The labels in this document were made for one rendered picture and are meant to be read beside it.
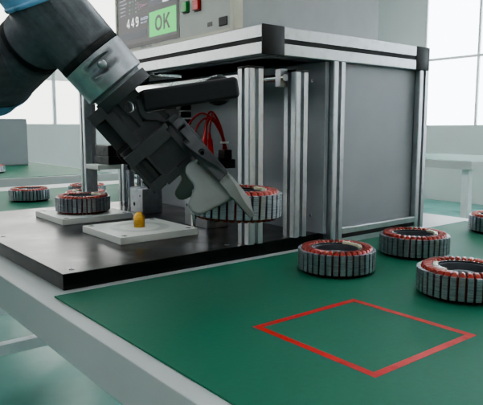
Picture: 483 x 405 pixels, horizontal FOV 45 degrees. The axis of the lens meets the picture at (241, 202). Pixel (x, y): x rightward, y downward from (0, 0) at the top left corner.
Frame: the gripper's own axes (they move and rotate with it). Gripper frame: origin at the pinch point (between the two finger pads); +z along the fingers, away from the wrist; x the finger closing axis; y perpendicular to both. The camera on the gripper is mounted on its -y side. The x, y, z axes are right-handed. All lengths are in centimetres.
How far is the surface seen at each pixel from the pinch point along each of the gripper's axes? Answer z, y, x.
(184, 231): 5.4, 7.9, -28.8
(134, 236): -0.6, 14.4, -24.9
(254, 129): -1.8, -11.0, -19.4
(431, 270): 20.1, -11.5, 8.6
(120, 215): 0, 16, -51
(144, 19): -27, -15, -58
